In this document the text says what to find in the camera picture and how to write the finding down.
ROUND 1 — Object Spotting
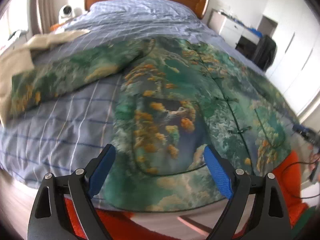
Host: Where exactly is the white desk with drawers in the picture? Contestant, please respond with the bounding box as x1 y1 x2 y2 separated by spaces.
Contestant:
208 9 260 49

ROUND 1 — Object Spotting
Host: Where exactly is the white round fan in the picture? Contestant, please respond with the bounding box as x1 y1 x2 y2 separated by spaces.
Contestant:
58 4 73 24

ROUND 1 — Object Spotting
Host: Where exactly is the cream fleece garment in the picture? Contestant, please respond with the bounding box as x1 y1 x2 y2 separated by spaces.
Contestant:
1 29 90 127

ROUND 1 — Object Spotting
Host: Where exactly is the dark jacket on chair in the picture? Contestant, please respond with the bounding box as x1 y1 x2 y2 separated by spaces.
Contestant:
251 35 277 72

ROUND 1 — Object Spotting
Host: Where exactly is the beige curtain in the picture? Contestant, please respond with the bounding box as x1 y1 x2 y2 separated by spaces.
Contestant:
27 0 58 35

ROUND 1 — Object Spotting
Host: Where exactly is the wooden nightstand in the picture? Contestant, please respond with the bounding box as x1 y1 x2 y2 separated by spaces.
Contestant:
50 23 64 32

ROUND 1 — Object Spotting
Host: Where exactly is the blue checked duvet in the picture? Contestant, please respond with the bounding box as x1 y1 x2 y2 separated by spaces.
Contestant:
1 0 257 188

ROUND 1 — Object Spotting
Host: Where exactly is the green patterned silk jacket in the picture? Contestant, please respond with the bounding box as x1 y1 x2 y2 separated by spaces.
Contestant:
10 36 298 212

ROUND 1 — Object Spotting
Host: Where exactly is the white wardrobe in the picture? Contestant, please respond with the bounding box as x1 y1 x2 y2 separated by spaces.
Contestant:
263 0 319 115

